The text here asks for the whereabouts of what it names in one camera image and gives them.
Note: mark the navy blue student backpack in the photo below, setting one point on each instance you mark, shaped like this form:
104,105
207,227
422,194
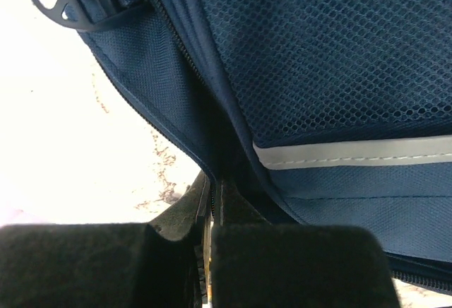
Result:
322,112

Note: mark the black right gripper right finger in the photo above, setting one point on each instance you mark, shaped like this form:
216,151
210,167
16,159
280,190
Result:
231,208

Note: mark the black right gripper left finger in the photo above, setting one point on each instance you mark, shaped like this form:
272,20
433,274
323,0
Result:
177,251

